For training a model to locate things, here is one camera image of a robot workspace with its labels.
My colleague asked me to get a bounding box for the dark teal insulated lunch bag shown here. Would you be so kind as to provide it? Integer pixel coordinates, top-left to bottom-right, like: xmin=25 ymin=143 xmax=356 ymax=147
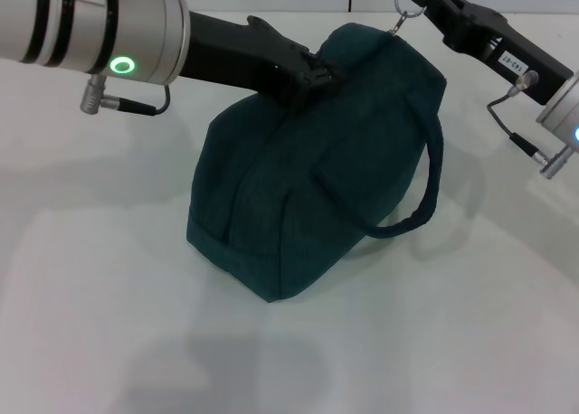
xmin=185 ymin=0 xmax=448 ymax=305

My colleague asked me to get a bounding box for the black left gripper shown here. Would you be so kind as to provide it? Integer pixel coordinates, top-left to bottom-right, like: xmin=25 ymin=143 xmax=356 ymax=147
xmin=178 ymin=10 xmax=347 ymax=110

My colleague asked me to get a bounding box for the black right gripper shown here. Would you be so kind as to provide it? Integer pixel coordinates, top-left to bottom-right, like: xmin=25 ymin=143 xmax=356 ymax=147
xmin=405 ymin=0 xmax=575 ymax=108

